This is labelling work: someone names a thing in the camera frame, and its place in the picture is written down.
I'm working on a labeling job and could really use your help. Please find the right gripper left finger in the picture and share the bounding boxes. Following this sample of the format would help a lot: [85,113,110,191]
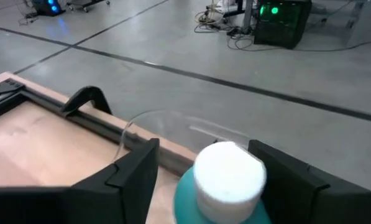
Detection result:
[0,138,160,224]

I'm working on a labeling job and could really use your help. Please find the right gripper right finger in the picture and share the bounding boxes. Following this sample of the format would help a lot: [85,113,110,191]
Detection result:
[249,139,371,224]

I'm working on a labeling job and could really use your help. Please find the turquoise paint bottle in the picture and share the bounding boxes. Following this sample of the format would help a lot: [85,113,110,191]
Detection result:
[173,141,273,224]

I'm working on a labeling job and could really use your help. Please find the black table clamp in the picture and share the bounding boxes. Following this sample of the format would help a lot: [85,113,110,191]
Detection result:
[60,86,113,118]

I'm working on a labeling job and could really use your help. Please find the clear plastic container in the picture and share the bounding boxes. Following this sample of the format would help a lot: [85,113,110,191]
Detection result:
[119,108,254,175]

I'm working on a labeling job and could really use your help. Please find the black computer tower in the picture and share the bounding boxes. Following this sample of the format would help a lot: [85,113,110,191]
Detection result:
[253,0,313,50]

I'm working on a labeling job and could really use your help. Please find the grey box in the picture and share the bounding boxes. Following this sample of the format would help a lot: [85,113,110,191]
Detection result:
[343,0,371,47]

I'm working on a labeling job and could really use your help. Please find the blue-lit black device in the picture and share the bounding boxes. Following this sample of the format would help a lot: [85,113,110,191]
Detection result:
[31,0,66,17]

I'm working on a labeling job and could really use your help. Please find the wheeled cart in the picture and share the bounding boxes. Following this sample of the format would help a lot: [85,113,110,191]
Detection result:
[66,0,111,13]

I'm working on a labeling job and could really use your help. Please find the tangled floor cables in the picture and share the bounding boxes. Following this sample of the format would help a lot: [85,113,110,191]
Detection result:
[193,7,257,52]

